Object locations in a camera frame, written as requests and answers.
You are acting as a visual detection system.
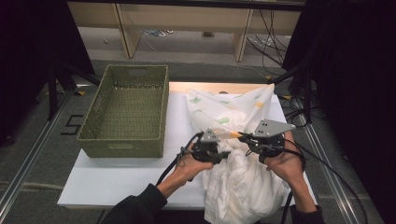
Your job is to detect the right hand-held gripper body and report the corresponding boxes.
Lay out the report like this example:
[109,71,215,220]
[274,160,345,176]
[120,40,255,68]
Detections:
[248,119,296,164]

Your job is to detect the white cloth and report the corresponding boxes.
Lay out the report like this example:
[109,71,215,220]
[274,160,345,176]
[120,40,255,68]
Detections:
[201,108,290,224]

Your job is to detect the green woven basket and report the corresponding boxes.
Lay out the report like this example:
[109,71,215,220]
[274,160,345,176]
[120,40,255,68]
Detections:
[77,63,170,159]

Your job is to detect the long black floor cable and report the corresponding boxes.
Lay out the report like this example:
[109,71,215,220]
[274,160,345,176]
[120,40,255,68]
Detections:
[298,143,369,224]

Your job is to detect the person's left hand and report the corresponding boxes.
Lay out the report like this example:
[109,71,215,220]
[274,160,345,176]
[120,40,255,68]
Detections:
[175,143,216,182]

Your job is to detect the bundle of hanging black cables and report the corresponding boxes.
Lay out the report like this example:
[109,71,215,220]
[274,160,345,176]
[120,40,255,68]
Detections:
[247,8,289,68]

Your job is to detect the black metal stand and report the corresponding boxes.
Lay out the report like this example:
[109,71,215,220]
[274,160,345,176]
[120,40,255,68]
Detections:
[46,62,102,121]
[269,66,315,124]

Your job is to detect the leaf-print mesh laundry bag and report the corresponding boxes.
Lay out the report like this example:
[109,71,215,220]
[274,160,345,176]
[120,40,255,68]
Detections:
[185,83,276,147]

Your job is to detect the light wooden shelf unit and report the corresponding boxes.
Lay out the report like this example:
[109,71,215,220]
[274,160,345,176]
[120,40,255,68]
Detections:
[66,0,306,63]

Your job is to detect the black curtain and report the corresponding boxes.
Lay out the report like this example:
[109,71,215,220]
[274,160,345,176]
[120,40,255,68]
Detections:
[281,0,396,224]
[0,0,96,146]

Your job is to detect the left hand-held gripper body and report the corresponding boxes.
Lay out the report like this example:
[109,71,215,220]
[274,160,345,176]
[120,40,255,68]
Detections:
[191,127,224,163]

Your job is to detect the coiled black floor cables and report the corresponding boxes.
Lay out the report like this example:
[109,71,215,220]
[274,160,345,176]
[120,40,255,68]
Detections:
[279,92,312,129]

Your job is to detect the person's right hand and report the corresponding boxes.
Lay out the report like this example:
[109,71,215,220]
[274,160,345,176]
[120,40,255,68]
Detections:
[264,131,305,189]

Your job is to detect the metal floor rail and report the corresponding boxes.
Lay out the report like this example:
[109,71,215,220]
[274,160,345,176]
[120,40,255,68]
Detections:
[0,92,75,217]
[302,124,360,224]

